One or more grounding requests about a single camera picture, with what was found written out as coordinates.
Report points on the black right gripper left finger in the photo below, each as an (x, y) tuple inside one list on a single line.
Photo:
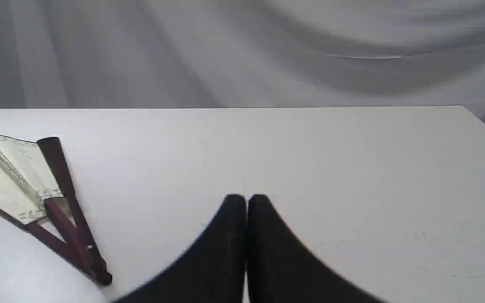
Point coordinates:
[(212, 269)]

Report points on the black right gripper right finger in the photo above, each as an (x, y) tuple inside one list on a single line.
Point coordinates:
[(282, 270)]

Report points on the cream paper folding fan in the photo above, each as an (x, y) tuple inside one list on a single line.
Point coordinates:
[(37, 195)]

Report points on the grey backdrop curtain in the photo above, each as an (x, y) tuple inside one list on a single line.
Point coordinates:
[(72, 54)]

